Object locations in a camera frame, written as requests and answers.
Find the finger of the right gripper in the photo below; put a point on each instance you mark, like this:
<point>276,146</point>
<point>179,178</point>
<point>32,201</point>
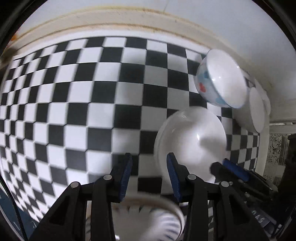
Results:
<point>228,171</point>

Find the black white checkered mat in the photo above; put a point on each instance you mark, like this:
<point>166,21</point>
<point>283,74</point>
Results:
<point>71,110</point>

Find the white plain bowl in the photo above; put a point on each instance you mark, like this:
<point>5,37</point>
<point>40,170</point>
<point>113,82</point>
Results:
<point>196,137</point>

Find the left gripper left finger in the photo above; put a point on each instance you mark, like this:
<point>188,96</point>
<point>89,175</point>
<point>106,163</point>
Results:
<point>66,219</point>

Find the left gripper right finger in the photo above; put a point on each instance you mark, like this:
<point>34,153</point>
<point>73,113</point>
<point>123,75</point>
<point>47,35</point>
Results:
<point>232,219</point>

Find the white bowl colourful dots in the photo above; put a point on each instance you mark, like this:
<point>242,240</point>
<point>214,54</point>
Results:
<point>219,80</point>

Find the white plate blue stripes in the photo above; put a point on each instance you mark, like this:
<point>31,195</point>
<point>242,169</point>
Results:
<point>147,217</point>

